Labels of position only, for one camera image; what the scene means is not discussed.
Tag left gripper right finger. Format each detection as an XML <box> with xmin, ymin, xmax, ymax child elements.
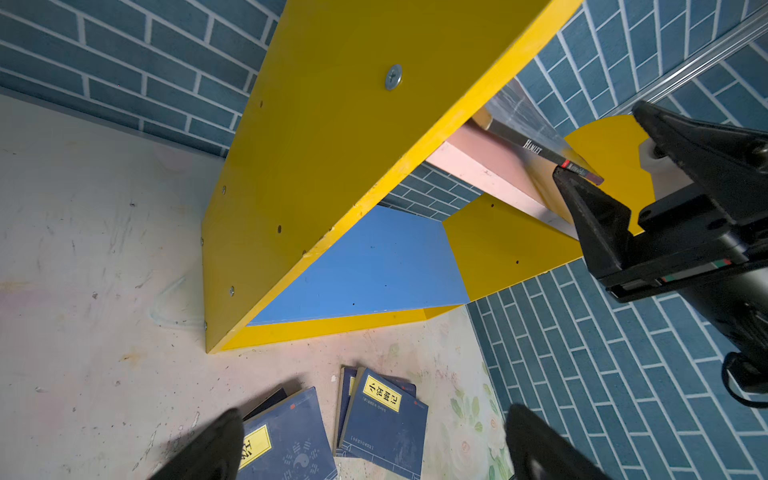
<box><xmin>505</xmin><ymin>404</ymin><xmax>609</xmax><ymax>480</ymax></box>

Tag right aluminium corner post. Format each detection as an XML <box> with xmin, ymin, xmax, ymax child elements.
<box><xmin>607</xmin><ymin>5</ymin><xmax>767</xmax><ymax>116</ymax></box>

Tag navy book bottom left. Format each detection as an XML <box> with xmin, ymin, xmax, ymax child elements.
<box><xmin>236</xmin><ymin>387</ymin><xmax>338</xmax><ymax>480</ymax></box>

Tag yellow pink blue bookshelf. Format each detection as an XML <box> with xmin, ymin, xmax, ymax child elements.
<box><xmin>201</xmin><ymin>0</ymin><xmax>656</xmax><ymax>354</ymax></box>

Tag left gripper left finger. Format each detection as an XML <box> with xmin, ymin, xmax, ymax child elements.
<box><xmin>151</xmin><ymin>408</ymin><xmax>244</xmax><ymax>480</ymax></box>

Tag navy book paw print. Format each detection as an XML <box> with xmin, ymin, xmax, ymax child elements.
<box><xmin>333</xmin><ymin>366</ymin><xmax>429</xmax><ymax>479</ymax></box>

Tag pink red cover book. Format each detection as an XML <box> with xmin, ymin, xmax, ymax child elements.
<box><xmin>471</xmin><ymin>79</ymin><xmax>604</xmax><ymax>186</ymax></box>

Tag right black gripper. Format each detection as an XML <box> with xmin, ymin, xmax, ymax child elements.
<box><xmin>552</xmin><ymin>101</ymin><xmax>767</xmax><ymax>302</ymax></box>

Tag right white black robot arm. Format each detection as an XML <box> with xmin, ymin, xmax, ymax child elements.
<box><xmin>553</xmin><ymin>101</ymin><xmax>767</xmax><ymax>409</ymax></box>

